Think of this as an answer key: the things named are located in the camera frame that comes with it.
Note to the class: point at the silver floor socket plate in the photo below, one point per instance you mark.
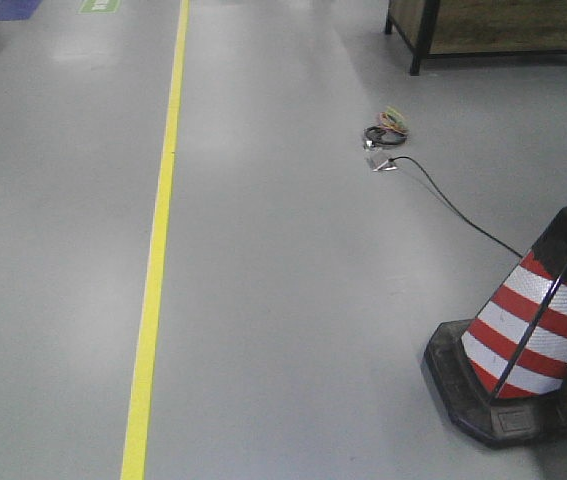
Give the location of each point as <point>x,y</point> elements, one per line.
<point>380,162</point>

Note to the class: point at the dark wooden bench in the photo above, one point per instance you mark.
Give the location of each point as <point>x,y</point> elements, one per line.
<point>456,28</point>

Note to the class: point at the red white traffic cone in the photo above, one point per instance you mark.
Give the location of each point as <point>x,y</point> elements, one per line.
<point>502,375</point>

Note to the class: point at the green safety floor sign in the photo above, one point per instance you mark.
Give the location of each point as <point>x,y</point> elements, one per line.
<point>98,6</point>

